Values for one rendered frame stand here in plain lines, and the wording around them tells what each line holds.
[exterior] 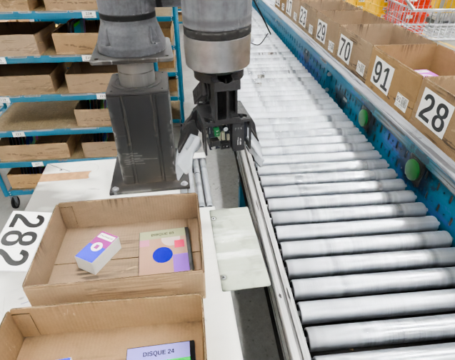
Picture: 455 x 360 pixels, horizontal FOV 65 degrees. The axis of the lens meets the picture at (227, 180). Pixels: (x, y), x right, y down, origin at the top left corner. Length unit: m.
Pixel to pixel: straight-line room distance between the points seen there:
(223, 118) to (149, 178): 0.73
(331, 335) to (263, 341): 0.86
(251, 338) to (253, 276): 0.80
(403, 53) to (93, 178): 1.37
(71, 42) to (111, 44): 0.99
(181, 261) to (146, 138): 0.41
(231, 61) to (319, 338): 0.60
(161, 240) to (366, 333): 0.54
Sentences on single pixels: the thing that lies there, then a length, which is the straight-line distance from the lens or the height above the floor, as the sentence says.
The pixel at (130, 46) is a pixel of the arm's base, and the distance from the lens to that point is 1.03.
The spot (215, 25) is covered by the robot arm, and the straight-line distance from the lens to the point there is 0.46.
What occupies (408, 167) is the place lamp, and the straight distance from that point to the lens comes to 1.31.
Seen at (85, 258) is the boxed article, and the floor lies 0.80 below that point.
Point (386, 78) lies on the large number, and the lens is 1.59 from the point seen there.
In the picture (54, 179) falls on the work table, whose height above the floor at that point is 0.75.
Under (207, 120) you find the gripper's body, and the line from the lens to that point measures 0.52.
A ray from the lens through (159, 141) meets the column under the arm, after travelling 1.14.
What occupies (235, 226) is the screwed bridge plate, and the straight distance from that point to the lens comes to 1.03.
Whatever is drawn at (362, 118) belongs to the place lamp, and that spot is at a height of 0.81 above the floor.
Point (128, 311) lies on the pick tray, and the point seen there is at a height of 0.81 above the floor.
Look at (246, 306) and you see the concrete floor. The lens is 1.78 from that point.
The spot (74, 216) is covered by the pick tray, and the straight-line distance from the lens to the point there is 1.08.
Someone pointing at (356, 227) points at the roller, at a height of 0.75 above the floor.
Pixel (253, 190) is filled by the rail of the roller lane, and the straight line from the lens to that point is 1.18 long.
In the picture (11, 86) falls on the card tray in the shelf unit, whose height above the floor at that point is 0.79.
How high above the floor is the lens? 1.46
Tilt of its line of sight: 35 degrees down
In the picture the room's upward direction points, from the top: straight up
